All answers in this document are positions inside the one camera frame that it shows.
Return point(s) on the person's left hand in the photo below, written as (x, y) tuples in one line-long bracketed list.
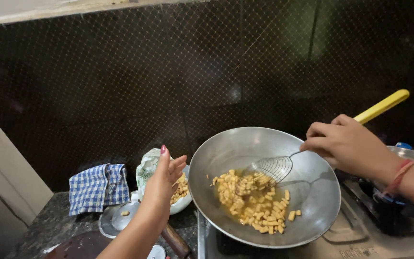
[(156, 194)]

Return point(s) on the person's right hand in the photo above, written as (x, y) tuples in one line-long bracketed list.
[(354, 147)]

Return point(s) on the person's right fingers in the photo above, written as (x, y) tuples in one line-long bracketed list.
[(316, 142)]

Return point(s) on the large steel wok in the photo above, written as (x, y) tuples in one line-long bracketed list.
[(300, 219)]

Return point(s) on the blue lid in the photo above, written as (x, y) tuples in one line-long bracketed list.
[(403, 145)]

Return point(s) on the heap of fried snack pieces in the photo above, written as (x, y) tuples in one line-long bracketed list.
[(261, 210)]

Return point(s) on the steel gas stove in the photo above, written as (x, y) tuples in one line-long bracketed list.
[(350, 233)]

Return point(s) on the black burner grate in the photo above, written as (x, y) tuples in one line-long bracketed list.
[(390, 212)]

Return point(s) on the snack pieces in white bowl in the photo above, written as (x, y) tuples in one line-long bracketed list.
[(181, 189)]

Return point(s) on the white bowl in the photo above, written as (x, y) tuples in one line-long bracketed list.
[(182, 208)]

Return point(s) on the wooden rolling pin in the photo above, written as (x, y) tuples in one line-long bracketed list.
[(176, 243)]

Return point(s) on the white and green plastic bag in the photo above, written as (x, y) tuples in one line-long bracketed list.
[(146, 169)]

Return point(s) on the single fried snack piece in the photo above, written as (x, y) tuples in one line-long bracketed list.
[(125, 213)]

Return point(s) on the small round steel lid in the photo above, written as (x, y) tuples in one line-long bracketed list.
[(124, 221)]

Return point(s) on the blue checked cloth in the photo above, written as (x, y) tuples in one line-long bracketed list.
[(92, 187)]

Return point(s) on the round brown rolling board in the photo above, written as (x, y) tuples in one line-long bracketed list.
[(81, 246)]

